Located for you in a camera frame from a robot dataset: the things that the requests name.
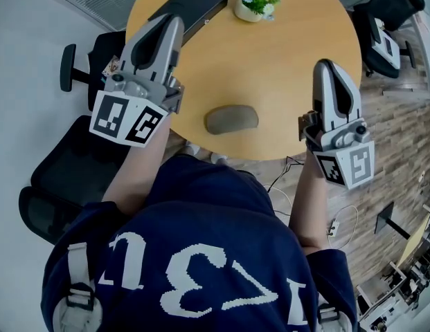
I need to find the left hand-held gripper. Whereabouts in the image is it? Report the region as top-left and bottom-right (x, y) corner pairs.
(89, 13), (186, 148)

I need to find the grey-brown glasses case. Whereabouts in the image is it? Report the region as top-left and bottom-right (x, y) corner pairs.
(204, 104), (260, 136)

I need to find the black flat box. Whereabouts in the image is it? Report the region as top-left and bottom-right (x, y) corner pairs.
(147, 0), (230, 44)

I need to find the black flat stand base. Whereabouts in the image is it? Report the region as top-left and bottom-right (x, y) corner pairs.
(373, 201), (411, 241)

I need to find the white floor cable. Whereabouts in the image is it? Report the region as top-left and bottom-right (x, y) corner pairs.
(325, 204), (360, 250)

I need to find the colourful small packet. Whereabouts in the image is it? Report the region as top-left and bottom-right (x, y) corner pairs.
(101, 56), (121, 78)

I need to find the black floor cable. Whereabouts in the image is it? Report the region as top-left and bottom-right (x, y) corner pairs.
(265, 155), (307, 194)

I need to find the navy printed shirt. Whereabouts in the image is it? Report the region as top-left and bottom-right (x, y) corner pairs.
(40, 154), (358, 332)

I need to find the white device on chair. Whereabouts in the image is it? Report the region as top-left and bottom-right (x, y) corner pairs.
(371, 17), (402, 71)

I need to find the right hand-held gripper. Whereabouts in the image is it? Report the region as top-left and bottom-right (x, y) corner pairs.
(297, 59), (375, 190)

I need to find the yellow-top table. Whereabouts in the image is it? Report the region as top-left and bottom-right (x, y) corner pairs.
(395, 212), (430, 273)

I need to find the black mesh office chair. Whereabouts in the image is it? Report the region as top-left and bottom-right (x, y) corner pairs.
(18, 115), (133, 246)

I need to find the grey backpack strap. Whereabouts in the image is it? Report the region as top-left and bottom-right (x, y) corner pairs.
(52, 241), (98, 332)
(316, 302), (351, 332)

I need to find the potted flower plant white pot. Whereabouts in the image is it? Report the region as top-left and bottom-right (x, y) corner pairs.
(233, 0), (284, 24)

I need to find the person's right forearm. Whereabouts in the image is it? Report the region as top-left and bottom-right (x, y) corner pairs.
(287, 146), (330, 256)

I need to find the white metal equipment rack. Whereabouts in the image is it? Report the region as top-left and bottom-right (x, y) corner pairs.
(355, 254), (430, 332)

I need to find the black office chair with armrest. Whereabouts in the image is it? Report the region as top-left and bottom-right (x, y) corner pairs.
(60, 30), (127, 112)

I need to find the person's left forearm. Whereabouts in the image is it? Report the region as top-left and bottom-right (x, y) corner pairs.
(102, 113), (172, 217)

